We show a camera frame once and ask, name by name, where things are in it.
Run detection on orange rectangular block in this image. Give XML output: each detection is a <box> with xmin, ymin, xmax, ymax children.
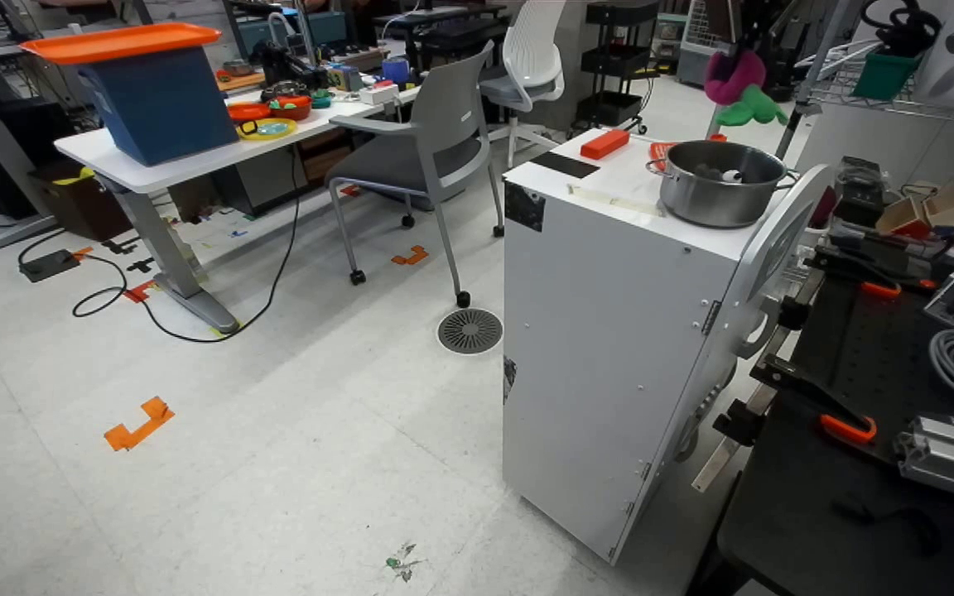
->
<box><xmin>577</xmin><ymin>127</ymin><xmax>634</xmax><ymax>163</ymax></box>

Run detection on black shelf cart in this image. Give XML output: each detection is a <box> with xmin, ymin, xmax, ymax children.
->
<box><xmin>574</xmin><ymin>0</ymin><xmax>662</xmax><ymax>131</ymax></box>

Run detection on black square patch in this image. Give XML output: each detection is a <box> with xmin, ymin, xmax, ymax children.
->
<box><xmin>525</xmin><ymin>150</ymin><xmax>604</xmax><ymax>184</ymax></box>

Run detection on blue storage bin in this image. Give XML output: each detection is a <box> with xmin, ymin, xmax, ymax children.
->
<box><xmin>21</xmin><ymin>16</ymin><xmax>241</xmax><ymax>170</ymax></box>

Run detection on black power cable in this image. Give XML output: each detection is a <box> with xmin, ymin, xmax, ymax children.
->
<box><xmin>13</xmin><ymin>143</ymin><xmax>305</xmax><ymax>347</ymax></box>

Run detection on stainless steel pot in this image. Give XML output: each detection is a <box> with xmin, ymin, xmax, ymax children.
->
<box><xmin>644</xmin><ymin>138</ymin><xmax>800</xmax><ymax>231</ymax></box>

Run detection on black power brick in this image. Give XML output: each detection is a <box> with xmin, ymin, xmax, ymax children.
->
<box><xmin>17</xmin><ymin>244</ymin><xmax>82</xmax><ymax>286</ymax></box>

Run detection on grey plastic chair with casters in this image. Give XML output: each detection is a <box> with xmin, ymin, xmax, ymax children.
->
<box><xmin>324</xmin><ymin>39</ymin><xmax>508</xmax><ymax>311</ymax></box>

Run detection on white chair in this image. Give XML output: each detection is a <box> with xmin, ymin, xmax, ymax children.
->
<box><xmin>498</xmin><ymin>0</ymin><xmax>568</xmax><ymax>170</ymax></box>

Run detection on black clamp orange handle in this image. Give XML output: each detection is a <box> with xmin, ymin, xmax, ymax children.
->
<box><xmin>750</xmin><ymin>351</ymin><xmax>881</xmax><ymax>451</ymax></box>
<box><xmin>812</xmin><ymin>244</ymin><xmax>905</xmax><ymax>304</ymax></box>

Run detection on large orange floor tape mark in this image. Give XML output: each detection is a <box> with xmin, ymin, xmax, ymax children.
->
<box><xmin>100</xmin><ymin>393</ymin><xmax>180</xmax><ymax>458</ymax></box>

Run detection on white desk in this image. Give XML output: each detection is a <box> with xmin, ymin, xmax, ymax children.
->
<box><xmin>52</xmin><ymin>81</ymin><xmax>425</xmax><ymax>335</ymax></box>

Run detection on orange plastic container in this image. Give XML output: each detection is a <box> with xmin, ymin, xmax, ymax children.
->
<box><xmin>226</xmin><ymin>92</ymin><xmax>314</xmax><ymax>127</ymax></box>

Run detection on magenta plush beet green leaves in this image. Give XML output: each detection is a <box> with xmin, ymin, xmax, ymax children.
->
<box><xmin>701</xmin><ymin>46</ymin><xmax>790</xmax><ymax>131</ymax></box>

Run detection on white toy cabinet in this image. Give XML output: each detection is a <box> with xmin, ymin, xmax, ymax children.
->
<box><xmin>498</xmin><ymin>123</ymin><xmax>835</xmax><ymax>569</ymax></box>

